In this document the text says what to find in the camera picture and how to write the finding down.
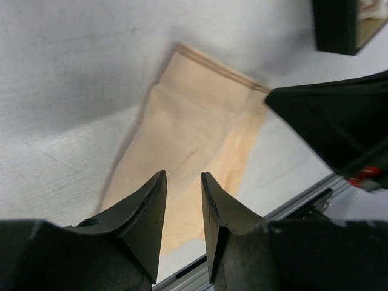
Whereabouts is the black compartment storage box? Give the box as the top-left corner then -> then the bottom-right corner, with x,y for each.
311,0 -> 387,56

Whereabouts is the aluminium front rail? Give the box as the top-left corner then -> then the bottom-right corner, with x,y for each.
154,173 -> 358,290

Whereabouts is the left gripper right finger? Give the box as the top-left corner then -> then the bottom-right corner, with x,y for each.
201,172 -> 388,291

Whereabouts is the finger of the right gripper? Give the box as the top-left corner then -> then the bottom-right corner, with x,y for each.
265,72 -> 387,176

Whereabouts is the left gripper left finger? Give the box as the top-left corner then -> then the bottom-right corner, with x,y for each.
1,171 -> 167,290

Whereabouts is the white pink rolled cloth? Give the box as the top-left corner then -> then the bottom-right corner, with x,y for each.
357,0 -> 387,20

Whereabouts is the beige underwear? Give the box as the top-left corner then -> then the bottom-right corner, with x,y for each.
101,44 -> 269,255

